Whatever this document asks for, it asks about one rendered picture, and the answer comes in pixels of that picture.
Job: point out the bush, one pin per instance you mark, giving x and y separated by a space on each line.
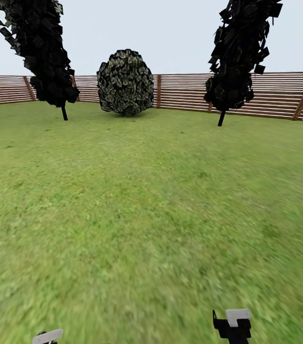
125 84

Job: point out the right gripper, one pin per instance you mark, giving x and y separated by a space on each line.
225 331

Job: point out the tree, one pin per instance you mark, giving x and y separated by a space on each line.
240 47
39 36
5 5

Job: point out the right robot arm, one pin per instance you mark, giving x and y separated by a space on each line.
236 328

